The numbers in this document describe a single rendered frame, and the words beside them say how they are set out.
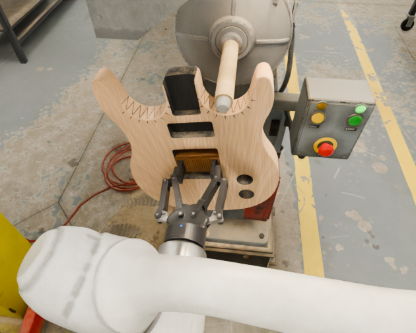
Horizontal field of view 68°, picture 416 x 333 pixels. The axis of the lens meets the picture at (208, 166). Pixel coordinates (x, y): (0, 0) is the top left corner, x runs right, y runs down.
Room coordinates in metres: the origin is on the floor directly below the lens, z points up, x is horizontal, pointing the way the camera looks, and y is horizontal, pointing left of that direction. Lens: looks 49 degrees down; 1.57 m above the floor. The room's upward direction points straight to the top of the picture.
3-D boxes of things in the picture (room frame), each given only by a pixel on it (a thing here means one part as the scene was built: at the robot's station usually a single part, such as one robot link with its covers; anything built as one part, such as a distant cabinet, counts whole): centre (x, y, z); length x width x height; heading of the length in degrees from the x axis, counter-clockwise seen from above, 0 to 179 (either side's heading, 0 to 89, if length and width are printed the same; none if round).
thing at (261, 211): (0.86, -0.24, 0.49); 0.25 x 0.12 x 0.37; 174
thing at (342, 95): (0.70, -0.30, 0.99); 0.24 x 0.21 x 0.26; 174
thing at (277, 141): (0.86, -0.23, 0.93); 0.15 x 0.10 x 0.55; 174
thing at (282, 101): (0.71, -0.25, 1.02); 0.19 x 0.04 x 0.04; 84
